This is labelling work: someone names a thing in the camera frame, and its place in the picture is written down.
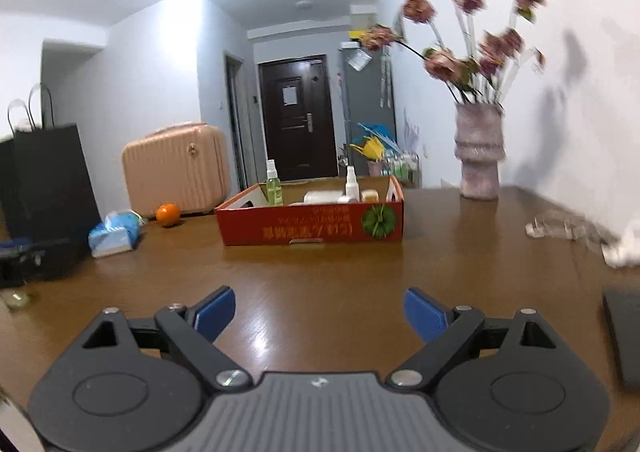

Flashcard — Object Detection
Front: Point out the white small spray bottle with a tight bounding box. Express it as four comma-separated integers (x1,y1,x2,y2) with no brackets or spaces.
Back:
345,166,360,202

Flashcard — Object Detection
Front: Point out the translucent white plastic jar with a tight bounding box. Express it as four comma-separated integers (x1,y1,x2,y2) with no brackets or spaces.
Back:
303,190,344,205

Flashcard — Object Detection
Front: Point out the orange fruit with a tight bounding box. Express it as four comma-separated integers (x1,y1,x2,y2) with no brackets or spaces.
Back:
155,203,181,228

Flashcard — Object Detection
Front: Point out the blue tissue pack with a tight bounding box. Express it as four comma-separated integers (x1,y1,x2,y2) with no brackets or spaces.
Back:
88,210,144,258

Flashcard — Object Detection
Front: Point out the red cardboard box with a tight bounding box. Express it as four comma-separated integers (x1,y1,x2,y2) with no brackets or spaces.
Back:
216,176,405,246

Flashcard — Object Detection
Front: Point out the small yellow beige box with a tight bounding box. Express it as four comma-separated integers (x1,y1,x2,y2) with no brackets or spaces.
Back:
360,189,380,203

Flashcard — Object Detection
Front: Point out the pink ribbed suitcase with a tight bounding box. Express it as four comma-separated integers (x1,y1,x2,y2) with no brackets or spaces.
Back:
122,123,232,218

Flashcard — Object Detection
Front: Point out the green spray bottle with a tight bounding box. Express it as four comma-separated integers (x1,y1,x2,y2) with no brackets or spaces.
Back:
266,160,283,206

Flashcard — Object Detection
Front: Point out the black phone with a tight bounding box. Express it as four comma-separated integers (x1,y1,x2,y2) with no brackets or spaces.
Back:
603,288,640,391

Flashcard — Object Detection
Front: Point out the clear drinking glass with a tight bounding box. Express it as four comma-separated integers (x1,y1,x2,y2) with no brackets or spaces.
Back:
1,292,30,311

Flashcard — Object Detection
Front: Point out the pink textured vase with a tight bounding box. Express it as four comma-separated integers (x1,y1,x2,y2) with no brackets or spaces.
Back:
454,103,506,201

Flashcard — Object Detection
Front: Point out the black paper bag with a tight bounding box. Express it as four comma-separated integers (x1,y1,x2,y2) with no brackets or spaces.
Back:
1,99,100,287

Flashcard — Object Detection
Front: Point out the yellow blue toy clutter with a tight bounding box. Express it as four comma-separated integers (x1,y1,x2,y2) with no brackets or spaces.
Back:
348,123,422,189

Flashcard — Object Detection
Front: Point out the grey refrigerator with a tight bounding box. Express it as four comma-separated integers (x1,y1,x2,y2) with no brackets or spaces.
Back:
338,42,397,176

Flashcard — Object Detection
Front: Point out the dark entrance door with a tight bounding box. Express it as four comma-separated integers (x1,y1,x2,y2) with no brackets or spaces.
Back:
258,56,337,181

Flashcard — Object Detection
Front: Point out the white earphone cable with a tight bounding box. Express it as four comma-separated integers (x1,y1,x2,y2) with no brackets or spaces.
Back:
524,210,640,268

